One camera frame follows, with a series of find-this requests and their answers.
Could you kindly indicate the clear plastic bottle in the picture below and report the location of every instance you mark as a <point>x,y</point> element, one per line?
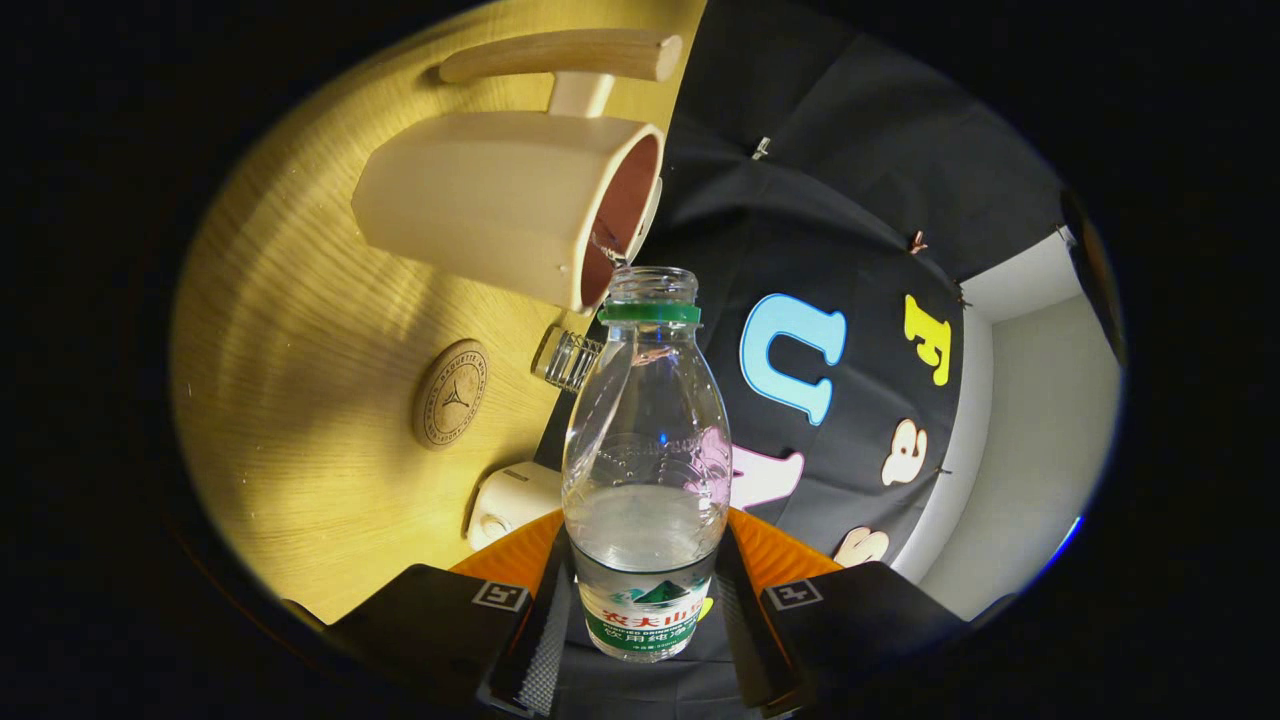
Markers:
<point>648,450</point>

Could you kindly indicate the copper clip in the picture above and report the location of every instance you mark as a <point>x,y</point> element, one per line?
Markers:
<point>917,242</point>

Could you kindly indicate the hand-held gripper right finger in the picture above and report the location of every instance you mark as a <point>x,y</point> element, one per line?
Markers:
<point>745,630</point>

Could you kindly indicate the round cork coaster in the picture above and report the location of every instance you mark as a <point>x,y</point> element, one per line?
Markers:
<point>450,395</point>

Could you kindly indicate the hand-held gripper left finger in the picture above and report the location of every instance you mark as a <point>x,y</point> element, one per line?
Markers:
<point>545,640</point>

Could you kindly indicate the black backdrop cloth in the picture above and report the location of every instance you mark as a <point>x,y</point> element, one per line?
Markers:
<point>850,150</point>

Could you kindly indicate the wooden table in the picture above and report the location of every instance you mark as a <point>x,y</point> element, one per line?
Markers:
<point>300,400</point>

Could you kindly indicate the white toaster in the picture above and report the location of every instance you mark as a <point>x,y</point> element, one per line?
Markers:
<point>510,500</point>

